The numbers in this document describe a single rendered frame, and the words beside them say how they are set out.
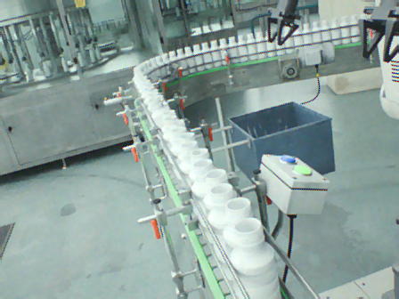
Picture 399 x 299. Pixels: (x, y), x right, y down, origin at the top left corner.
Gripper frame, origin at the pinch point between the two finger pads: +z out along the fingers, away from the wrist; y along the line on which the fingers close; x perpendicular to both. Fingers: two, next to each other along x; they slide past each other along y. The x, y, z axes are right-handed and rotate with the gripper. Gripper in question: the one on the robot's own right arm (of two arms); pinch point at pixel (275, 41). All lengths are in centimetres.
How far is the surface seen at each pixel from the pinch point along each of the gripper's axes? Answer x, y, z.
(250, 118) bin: 20, -36, 34
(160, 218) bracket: -38, 48, 37
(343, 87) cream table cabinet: 268, -288, 29
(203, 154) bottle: -31, 44, 24
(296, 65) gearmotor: 75, -103, 10
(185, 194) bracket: -34, 48, 31
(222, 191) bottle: -33, 58, 25
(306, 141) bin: 28.0, -5.0, 30.5
